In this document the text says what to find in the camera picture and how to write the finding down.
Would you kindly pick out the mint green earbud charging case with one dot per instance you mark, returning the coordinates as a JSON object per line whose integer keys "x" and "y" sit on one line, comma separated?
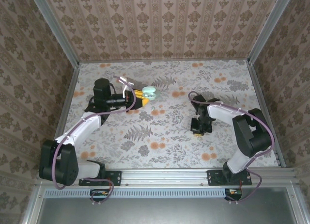
{"x": 149, "y": 90}

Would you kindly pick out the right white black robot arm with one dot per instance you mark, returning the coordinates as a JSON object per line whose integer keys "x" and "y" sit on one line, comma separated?
{"x": 252, "y": 136}

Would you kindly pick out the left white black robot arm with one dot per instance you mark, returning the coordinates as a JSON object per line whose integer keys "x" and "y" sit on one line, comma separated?
{"x": 84, "y": 129}

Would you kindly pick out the floral patterned table cover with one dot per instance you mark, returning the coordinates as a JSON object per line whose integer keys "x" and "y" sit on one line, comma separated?
{"x": 169, "y": 148}

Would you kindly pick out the grey metal panel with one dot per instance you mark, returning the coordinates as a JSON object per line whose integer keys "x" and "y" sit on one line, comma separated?
{"x": 169, "y": 212}

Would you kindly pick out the left aluminium side rail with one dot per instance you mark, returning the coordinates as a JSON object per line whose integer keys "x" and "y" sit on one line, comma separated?
{"x": 68, "y": 100}

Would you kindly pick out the aluminium side rail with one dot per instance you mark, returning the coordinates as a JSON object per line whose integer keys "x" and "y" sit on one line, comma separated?
{"x": 265, "y": 107}
{"x": 68, "y": 100}

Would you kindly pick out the aluminium back rail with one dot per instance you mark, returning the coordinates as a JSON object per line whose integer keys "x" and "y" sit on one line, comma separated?
{"x": 164, "y": 61}

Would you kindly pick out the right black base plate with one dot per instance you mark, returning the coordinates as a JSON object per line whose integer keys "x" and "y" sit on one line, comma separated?
{"x": 213, "y": 178}

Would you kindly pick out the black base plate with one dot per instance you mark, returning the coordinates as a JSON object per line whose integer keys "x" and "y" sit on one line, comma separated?
{"x": 213, "y": 178}
{"x": 116, "y": 178}

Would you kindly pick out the aluminium mounting rail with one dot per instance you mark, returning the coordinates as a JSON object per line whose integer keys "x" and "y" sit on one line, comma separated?
{"x": 164, "y": 176}

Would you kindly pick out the right aluminium side rail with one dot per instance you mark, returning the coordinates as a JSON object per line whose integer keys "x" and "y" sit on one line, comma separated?
{"x": 265, "y": 107}

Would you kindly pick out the left aluminium frame post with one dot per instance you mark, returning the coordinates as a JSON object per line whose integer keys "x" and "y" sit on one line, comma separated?
{"x": 57, "y": 27}

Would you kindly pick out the aluminium frame post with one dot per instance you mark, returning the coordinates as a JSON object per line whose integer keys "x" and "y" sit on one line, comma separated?
{"x": 57, "y": 27}
{"x": 268, "y": 27}

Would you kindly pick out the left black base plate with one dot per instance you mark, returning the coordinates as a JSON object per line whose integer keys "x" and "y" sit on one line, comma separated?
{"x": 116, "y": 178}

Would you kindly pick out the right aluminium frame post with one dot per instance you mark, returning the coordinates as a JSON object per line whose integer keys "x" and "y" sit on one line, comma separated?
{"x": 268, "y": 27}

